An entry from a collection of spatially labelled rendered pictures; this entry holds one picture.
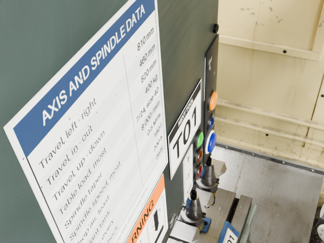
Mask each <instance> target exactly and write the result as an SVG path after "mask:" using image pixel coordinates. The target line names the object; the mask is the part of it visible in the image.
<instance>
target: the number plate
mask: <svg viewBox="0 0 324 243"><path fill-rule="evenodd" d="M237 239H238V238H237V237H236V236H235V235H234V233H233V232H232V231H231V230H230V229H229V228H228V229H227V232H226V235H225V238H224V241H223V243H236V242H237Z"/></svg>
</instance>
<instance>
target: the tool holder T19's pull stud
mask: <svg viewBox="0 0 324 243"><path fill-rule="evenodd" d="M196 188H197V187H196V185H194V184H193V187H192V189H191V191H190V193H189V196H190V197H191V198H192V199H195V198H196V197H197V191H196Z"/></svg>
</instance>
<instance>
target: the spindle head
mask: <svg viewBox="0 0 324 243"><path fill-rule="evenodd" d="M127 1H128V0H0V243H57V241H56V239H55V237H54V235H53V233H52V231H51V229H50V226H49V224H48V222H47V220H46V218H45V216H44V214H43V211H42V209H41V207H40V205H39V203H38V201H37V199H36V196H35V194H34V192H33V190H32V188H31V186H30V184H29V181H28V179H27V177H26V175H25V173H24V171H23V169H22V166H21V164H20V162H19V160H18V158H17V156H16V154H15V151H14V149H13V147H12V145H11V143H10V141H9V139H8V137H7V134H6V132H5V130H4V126H5V125H6V124H7V123H8V122H9V121H10V120H11V119H12V118H13V117H14V116H15V115H16V114H17V113H18V112H19V111H20V110H21V109H22V108H23V107H24V106H25V105H26V104H27V103H28V102H29V101H30V100H31V99H32V98H33V97H34V96H35V95H36V94H37V93H38V92H39V91H40V90H41V89H42V88H43V87H44V86H45V85H46V83H47V82H48V81H49V80H50V79H51V78H52V77H53V76H54V75H55V74H56V73H57V72H58V71H59V70H60V69H61V68H62V67H63V66H64V65H65V64H66V63H67V62H68V61H69V60H70V59H71V58H72V57H73V56H74V55H75V54H76V53H77V52H78V51H79V50H80V49H81V48H82V47H83V46H84V45H85V44H86V43H87V42H88V41H89V40H90V39H91V38H92V37H93V36H94V35H95V34H96V33H97V32H98V31H99V30H100V29H101V28H102V27H103V26H104V25H105V24H106V23H107V22H108V21H109V20H110V19H111V18H112V17H113V16H114V14H115V13H116V12H117V11H118V10H119V9H120V8H121V7H122V6H123V5H124V4H125V3H126V2H127ZM157 8H158V22H159V36H160V51H161V65H162V84H163V98H164V113H165V126H166V136H167V135H168V134H169V132H170V130H171V128H172V127H173V125H174V123H175V121H176V120H177V118H178V116H179V114H180V112H181V111H182V109H183V107H184V105H185V104H186V102H187V100H188V99H189V97H190V95H191V93H192V92H193V90H194V88H195V86H196V85H197V83H198V81H199V79H202V83H201V123H200V125H199V127H198V129H197V131H196V133H197V132H198V130H200V129H202V130H203V129H204V82H205V54H206V52H207V50H208V49H209V47H210V45H211V44H212V42H213V41H214V39H215V37H216V36H217V32H218V29H219V25H218V24H217V21H218V0H157ZM196 133H195V135H194V137H193V139H192V140H191V142H190V144H189V146H188V148H187V150H186V152H185V154H184V156H183V158H182V160H181V162H180V164H179V166H178V168H177V170H176V172H175V174H174V176H173V178H172V180H170V176H169V162H168V163H167V165H166V167H165V169H164V170H163V172H162V174H163V175H164V186H165V198H166V210H167V221H168V229H167V231H166V234H165V236H164V238H163V240H162V242H161V243H166V241H167V239H168V237H169V235H170V233H171V230H172V228H173V226H174V224H175V222H176V219H177V217H178V215H179V213H180V211H181V209H182V206H183V204H184V180H183V160H184V158H185V156H186V154H187V152H188V150H189V148H190V146H191V145H192V144H193V183H194V172H195V168H196V165H194V156H195V153H196V149H194V140H195V136H196ZM167 148H168V147H167ZM162 174H161V176H162ZM161 176H160V177H161ZM159 179H160V178H159ZM158 181H159V180H158ZM158 181H157V183H158ZM157 183H156V184H157ZM155 187H156V185H155ZM155 187H154V189H155ZM154 189H153V190H154ZM152 192H153V191H152ZM151 194H152V193H151ZM151 194H150V196H151ZM150 196H149V198H150ZM149 198H148V200H149ZM148 200H147V202H148ZM147 202H146V203H147ZM145 205H146V204H145ZM144 207H145V206H144ZM144 207H143V209H144ZM143 209H142V211H143ZM142 211H141V213H142ZM141 213H140V215H141ZM140 215H139V216H140ZM138 218H139V217H138ZM138 218H137V220H138ZM137 220H136V222H137ZM136 222H135V224H136ZM135 224H134V226H135ZM134 226H133V228H134ZM133 228H132V229H133ZM131 231H132V230H131ZM131 231H130V233H131ZM130 233H129V235H130ZM129 235H128V237H129ZM128 237H127V239H128ZM127 239H126V241H127ZM126 241H125V242H126ZM125 242H124V243H125Z"/></svg>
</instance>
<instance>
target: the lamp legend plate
mask: <svg viewBox="0 0 324 243"><path fill-rule="evenodd" d="M183 180H184V203H185V202H186V200H187V198H188V196H189V193H190V191H191V189H192V187H193V144H192V145H191V146H190V148H189V150H188V152H187V154H186V156H185V158H184V160H183Z"/></svg>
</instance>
